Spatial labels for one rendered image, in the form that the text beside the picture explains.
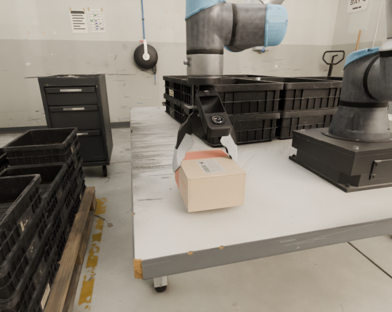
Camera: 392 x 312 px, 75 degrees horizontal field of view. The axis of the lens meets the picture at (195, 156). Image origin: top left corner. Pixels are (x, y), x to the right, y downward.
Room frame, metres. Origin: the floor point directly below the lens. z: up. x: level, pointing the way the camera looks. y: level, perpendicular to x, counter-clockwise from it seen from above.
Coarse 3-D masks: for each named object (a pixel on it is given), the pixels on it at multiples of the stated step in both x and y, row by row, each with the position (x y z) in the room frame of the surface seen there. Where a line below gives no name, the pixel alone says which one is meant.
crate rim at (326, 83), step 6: (240, 78) 1.34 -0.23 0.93; (246, 78) 1.37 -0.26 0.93; (252, 78) 1.38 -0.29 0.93; (264, 78) 1.41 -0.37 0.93; (270, 78) 1.42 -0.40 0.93; (276, 78) 1.43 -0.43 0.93; (282, 78) 1.45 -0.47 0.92; (288, 78) 1.42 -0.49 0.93; (294, 78) 1.37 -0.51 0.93; (300, 78) 1.34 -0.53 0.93; (288, 84) 1.00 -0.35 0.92; (294, 84) 1.01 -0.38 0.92; (300, 84) 1.02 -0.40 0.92; (306, 84) 1.02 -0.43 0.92; (312, 84) 1.03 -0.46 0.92; (318, 84) 1.04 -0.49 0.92; (324, 84) 1.05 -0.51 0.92; (330, 84) 1.06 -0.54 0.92; (336, 84) 1.07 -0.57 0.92
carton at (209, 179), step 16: (192, 160) 0.53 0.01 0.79; (208, 160) 0.53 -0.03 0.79; (224, 160) 0.53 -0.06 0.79; (176, 176) 0.56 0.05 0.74; (192, 176) 0.45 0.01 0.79; (208, 176) 0.45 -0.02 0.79; (224, 176) 0.46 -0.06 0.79; (240, 176) 0.47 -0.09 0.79; (192, 192) 0.44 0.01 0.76; (208, 192) 0.45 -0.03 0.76; (224, 192) 0.46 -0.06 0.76; (240, 192) 0.47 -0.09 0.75; (192, 208) 0.44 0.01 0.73; (208, 208) 0.45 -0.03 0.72
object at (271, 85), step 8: (184, 80) 1.20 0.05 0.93; (248, 80) 1.22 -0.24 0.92; (256, 80) 1.16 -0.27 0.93; (216, 88) 0.90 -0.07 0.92; (224, 88) 0.91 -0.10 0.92; (232, 88) 0.92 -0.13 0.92; (240, 88) 0.93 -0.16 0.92; (248, 88) 0.94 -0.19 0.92; (256, 88) 0.95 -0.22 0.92; (264, 88) 0.96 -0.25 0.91; (272, 88) 0.97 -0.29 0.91; (280, 88) 0.98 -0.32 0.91
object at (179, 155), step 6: (186, 138) 0.52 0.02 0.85; (192, 138) 0.52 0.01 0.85; (180, 144) 0.51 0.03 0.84; (186, 144) 0.52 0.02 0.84; (192, 144) 0.52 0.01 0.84; (174, 150) 0.52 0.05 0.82; (180, 150) 0.51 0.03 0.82; (186, 150) 0.52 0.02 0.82; (174, 156) 0.51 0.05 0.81; (180, 156) 0.51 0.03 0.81; (174, 162) 0.51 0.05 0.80; (180, 162) 0.51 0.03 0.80; (174, 168) 0.52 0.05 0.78
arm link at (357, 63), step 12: (372, 48) 0.68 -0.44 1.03; (348, 60) 0.73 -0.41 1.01; (360, 60) 0.69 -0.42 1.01; (372, 60) 0.66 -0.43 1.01; (348, 72) 0.72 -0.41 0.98; (360, 72) 0.68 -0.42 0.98; (348, 84) 0.71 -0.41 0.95; (360, 84) 0.67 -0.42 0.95; (348, 96) 0.71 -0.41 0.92; (360, 96) 0.68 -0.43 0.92
